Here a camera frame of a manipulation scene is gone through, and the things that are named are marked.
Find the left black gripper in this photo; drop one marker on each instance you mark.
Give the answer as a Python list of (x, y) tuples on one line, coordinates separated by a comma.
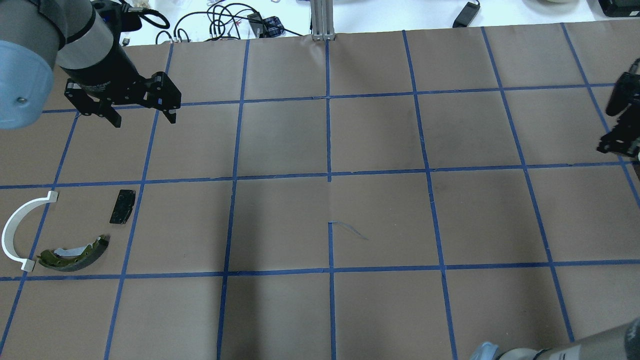
[(101, 71)]

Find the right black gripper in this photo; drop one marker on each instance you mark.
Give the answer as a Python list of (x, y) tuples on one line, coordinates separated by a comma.
[(621, 96)]

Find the black power adapter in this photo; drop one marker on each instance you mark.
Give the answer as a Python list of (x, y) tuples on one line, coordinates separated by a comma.
[(467, 14)]

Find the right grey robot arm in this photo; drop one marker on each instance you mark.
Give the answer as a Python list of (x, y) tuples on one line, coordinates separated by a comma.
[(622, 341)]

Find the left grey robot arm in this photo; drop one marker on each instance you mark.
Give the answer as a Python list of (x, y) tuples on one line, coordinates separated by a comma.
[(82, 38)]

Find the black brake pad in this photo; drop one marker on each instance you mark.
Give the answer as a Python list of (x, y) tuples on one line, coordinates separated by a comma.
[(123, 206)]

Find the brown paper table mat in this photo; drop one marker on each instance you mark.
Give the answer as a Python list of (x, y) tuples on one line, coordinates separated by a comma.
[(401, 195)]

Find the aluminium frame post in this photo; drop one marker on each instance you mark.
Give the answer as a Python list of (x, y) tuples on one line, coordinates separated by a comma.
[(322, 20)]

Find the white curved plastic bracket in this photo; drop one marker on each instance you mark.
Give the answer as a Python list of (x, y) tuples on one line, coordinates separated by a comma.
[(12, 224)]

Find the green brake shoe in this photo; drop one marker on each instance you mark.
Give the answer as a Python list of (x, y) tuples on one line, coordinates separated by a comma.
[(74, 259)]

